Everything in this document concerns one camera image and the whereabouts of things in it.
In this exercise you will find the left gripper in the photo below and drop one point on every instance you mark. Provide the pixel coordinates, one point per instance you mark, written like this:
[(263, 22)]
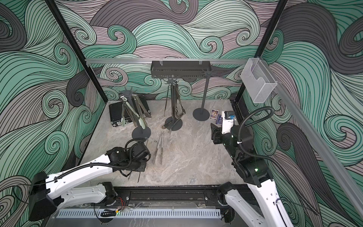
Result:
[(143, 166)]

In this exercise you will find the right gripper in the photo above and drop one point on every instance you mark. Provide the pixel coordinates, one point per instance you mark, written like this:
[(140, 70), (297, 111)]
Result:
[(216, 134)]

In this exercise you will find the slim silver tweezer tongs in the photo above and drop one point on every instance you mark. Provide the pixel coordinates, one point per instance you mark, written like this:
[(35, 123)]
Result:
[(159, 150)]

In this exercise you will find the dark slim steel tongs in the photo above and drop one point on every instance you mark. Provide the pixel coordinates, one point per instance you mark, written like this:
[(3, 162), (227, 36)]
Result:
[(181, 102)]

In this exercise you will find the black locking tongs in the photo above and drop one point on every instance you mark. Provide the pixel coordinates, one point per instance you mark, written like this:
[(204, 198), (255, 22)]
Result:
[(173, 99)]

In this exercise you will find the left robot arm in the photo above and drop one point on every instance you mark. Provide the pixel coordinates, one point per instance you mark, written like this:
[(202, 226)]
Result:
[(50, 193)]

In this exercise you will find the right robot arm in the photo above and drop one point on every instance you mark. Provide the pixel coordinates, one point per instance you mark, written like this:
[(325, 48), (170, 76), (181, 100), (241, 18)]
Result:
[(265, 209)]

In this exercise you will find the left grey utensil stand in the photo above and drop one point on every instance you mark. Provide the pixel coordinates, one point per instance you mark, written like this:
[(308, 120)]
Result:
[(138, 132)]

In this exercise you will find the grey utensil stand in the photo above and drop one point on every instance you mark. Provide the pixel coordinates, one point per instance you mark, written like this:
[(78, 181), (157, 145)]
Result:
[(202, 114), (169, 82), (138, 132)]

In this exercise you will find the right grey utensil stand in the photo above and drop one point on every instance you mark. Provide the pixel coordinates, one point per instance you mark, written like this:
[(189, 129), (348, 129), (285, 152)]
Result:
[(202, 114)]

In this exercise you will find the middle grey utensil stand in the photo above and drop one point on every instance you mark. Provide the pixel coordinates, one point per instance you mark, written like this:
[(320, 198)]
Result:
[(169, 82)]

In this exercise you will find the blue playing card box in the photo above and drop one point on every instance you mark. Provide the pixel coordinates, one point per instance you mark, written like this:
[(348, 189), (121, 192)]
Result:
[(219, 120)]

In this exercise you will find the black aluminium case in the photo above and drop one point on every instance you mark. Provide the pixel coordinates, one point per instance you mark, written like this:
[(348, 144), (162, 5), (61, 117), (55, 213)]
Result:
[(116, 114)]

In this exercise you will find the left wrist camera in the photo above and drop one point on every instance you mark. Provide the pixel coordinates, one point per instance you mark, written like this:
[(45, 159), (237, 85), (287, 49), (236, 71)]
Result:
[(137, 150)]

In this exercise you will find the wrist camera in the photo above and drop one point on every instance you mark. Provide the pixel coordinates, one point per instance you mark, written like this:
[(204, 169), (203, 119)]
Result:
[(228, 118), (137, 150)]

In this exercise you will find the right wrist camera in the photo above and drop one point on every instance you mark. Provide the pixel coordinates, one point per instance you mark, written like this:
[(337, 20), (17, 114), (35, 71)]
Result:
[(228, 118)]

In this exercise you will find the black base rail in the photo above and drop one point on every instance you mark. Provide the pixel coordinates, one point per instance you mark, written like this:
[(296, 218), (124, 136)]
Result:
[(164, 194)]

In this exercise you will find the clear acrylic wall box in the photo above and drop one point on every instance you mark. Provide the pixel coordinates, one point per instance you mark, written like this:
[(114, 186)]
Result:
[(258, 79)]

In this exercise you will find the white slotted cable duct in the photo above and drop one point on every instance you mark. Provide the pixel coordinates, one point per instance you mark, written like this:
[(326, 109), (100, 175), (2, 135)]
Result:
[(142, 213)]

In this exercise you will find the aluminium wall rail back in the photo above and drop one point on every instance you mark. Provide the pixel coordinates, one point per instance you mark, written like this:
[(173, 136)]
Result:
[(150, 60)]

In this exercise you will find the aluminium wall rail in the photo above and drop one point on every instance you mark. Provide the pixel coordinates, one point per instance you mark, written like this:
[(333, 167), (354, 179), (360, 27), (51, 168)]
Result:
[(150, 60), (341, 175)]

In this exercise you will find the aluminium wall rail right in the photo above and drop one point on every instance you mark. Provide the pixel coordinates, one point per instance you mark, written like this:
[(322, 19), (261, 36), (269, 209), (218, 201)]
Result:
[(341, 175)]

